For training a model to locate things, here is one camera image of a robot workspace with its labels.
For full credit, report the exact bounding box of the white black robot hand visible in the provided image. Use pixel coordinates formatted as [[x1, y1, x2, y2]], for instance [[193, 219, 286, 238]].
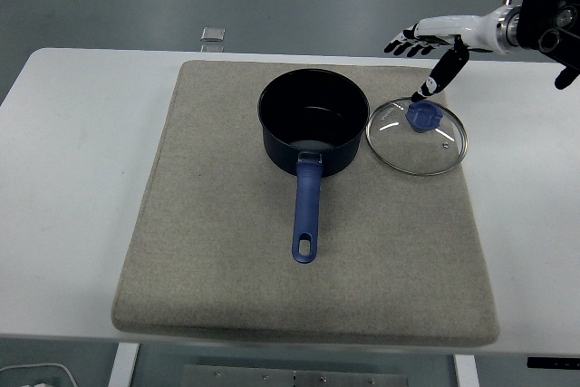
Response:
[[383, 5, 511, 103]]

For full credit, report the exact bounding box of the glass pot lid blue knob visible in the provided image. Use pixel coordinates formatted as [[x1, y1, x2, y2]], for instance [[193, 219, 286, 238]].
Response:
[[364, 96, 469, 178]]

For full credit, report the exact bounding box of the beige fabric mat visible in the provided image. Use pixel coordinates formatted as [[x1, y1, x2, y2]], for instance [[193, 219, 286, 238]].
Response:
[[111, 59, 501, 346]]

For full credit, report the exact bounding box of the white table leg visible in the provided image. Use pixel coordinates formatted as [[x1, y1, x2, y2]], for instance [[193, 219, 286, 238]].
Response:
[[454, 353, 481, 387], [108, 342, 140, 387]]

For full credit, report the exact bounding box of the black bar under table edge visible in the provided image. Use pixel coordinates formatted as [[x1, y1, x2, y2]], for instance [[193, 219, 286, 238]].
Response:
[[527, 356, 580, 369]]

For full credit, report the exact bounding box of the grey metal plate with screws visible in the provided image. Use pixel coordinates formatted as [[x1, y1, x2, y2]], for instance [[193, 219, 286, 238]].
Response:
[[182, 363, 411, 387]]

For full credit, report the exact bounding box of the dark pot with blue handle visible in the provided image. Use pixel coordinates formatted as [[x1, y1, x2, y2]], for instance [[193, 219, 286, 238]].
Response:
[[256, 68, 371, 266]]

